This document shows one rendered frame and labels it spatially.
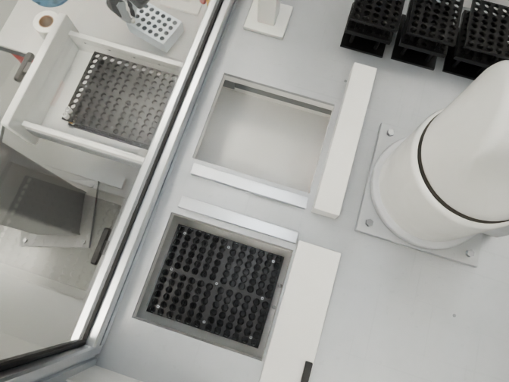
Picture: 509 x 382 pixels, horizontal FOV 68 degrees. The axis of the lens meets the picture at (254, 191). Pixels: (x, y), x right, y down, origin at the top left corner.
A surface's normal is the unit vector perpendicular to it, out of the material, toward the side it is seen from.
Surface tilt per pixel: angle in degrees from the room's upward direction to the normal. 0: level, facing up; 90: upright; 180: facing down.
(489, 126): 79
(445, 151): 87
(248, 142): 0
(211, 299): 0
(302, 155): 0
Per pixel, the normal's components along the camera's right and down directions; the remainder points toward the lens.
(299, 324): 0.02, -0.25
